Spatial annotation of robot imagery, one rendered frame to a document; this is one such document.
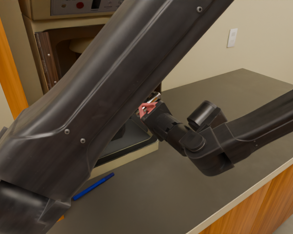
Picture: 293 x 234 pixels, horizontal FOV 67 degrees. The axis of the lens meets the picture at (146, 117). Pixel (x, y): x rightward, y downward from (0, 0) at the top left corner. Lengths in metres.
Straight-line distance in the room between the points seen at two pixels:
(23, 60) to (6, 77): 0.54
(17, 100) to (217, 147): 0.36
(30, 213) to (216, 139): 0.31
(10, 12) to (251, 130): 0.83
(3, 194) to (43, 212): 0.03
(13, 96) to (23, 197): 0.28
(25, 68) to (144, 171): 0.60
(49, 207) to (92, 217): 0.47
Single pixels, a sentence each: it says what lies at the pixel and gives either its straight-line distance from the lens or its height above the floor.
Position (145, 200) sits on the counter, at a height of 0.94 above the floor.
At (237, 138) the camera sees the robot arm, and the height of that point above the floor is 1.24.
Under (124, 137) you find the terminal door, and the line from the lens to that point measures 0.68.
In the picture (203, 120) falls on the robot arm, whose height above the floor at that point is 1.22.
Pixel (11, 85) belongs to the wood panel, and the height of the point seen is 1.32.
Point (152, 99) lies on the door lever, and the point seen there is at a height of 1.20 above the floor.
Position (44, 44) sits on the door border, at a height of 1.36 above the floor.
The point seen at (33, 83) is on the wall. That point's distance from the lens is 1.00.
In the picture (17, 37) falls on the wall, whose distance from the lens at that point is 0.95.
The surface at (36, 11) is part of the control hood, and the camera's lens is 0.47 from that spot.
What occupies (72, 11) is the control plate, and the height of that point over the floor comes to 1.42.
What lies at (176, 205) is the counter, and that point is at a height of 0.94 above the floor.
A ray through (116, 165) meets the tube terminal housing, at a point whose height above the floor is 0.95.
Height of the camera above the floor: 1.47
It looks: 32 degrees down
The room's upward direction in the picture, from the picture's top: straight up
